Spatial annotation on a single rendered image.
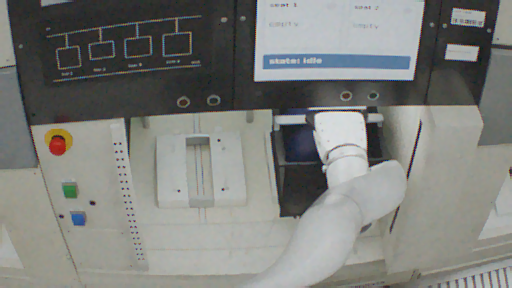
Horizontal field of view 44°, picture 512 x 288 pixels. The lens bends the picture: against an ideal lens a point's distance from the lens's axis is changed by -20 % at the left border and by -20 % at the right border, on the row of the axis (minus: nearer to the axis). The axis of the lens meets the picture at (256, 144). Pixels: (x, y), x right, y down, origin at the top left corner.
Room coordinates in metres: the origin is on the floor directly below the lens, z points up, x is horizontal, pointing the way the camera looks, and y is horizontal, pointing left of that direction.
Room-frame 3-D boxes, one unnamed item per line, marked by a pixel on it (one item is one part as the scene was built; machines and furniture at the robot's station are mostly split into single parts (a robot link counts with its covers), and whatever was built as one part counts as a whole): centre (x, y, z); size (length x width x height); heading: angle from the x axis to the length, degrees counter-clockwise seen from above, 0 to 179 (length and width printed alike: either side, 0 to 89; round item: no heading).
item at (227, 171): (1.18, 0.13, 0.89); 0.22 x 0.21 x 0.04; 7
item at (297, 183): (1.09, -0.15, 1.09); 0.24 x 0.20 x 0.32; 96
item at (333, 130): (0.99, -0.16, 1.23); 0.11 x 0.10 x 0.07; 6
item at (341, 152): (0.93, -0.17, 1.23); 0.09 x 0.03 x 0.08; 96
